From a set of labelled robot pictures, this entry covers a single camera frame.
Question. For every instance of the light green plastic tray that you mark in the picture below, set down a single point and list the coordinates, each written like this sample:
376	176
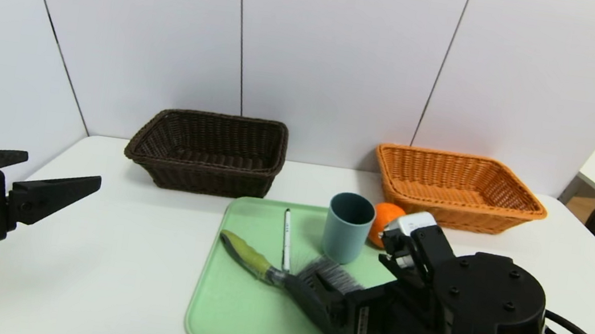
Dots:
238	309

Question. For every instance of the dark brown wicker basket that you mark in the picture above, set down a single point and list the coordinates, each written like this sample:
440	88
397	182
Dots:
205	172

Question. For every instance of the blue-grey plastic cup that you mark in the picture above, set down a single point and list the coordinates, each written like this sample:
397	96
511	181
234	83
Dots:
344	236

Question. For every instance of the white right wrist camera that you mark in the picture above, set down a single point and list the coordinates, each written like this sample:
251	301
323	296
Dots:
411	222

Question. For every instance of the orange fruit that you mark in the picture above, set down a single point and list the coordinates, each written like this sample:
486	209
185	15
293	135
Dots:
382	224

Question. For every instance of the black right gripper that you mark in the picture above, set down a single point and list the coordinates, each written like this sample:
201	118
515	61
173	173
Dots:
358	325

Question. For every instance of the orange wicker basket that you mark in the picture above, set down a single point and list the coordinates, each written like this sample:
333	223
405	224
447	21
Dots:
462	183

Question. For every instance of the white pen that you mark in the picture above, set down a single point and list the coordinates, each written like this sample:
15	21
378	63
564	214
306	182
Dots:
286	240

